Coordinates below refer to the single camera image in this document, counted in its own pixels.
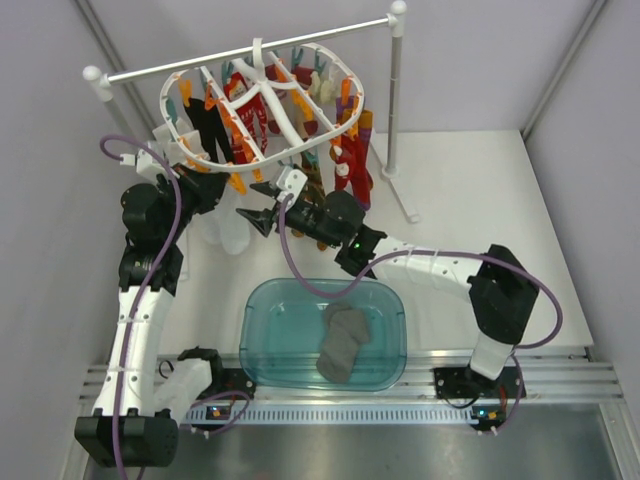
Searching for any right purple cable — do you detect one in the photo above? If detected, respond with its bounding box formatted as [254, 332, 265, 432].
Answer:
[277, 196, 563, 436]

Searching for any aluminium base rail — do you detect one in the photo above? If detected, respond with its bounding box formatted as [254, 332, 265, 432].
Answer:
[77, 349, 626, 426]

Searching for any beige purple striped sock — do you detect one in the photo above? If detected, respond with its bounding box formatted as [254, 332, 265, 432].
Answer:
[266, 64, 318, 141]

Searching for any red santa sock pair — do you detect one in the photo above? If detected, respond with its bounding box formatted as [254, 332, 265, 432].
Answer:
[330, 135, 373, 210]

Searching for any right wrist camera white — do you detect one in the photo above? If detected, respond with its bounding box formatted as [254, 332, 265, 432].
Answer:
[275, 166, 308, 202]

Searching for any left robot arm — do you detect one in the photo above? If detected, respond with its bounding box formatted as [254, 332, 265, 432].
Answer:
[74, 167, 227, 472]

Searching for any cream fluffy sock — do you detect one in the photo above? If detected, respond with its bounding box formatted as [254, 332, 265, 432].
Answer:
[308, 70, 340, 104]

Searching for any olive striped sock pair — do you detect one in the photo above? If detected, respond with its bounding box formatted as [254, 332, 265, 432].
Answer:
[300, 151, 325, 208]

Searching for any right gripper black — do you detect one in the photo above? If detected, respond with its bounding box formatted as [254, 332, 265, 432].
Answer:
[238, 182, 343, 250]

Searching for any white metal drying rack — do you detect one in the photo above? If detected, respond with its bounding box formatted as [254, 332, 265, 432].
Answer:
[83, 1, 421, 223]

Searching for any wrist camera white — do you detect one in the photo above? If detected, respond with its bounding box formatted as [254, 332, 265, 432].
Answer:
[275, 166, 308, 202]
[119, 145, 168, 184]

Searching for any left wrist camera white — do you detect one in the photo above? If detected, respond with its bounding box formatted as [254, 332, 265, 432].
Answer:
[119, 145, 168, 184]

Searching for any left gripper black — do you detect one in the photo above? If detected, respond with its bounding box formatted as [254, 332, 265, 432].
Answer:
[156, 162, 229, 243]

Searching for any grey sock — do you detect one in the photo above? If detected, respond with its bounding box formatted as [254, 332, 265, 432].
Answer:
[316, 325, 361, 384]
[323, 302, 371, 344]

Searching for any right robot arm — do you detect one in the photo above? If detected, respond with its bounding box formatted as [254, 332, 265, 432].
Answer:
[237, 183, 541, 400]

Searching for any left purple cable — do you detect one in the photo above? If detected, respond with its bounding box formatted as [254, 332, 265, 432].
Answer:
[100, 134, 251, 480]

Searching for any white oval sock hanger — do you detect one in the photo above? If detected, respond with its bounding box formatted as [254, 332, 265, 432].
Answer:
[159, 38, 364, 173]

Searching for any purple cable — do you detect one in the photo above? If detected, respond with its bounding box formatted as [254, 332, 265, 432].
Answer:
[277, 196, 563, 436]
[100, 134, 251, 480]

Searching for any teal plastic basin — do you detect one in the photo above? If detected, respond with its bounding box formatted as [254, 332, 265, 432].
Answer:
[239, 278, 407, 392]

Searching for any red patterned sock pair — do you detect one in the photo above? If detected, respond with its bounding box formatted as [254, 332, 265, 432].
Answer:
[224, 72, 268, 164]

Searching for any yellow clothespin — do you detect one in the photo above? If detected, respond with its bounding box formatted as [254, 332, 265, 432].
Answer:
[228, 172, 247, 195]

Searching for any white striped sock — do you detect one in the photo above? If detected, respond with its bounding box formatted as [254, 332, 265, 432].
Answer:
[149, 124, 251, 257]

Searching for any black sock pair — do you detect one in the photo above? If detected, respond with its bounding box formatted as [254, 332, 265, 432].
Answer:
[184, 98, 234, 164]

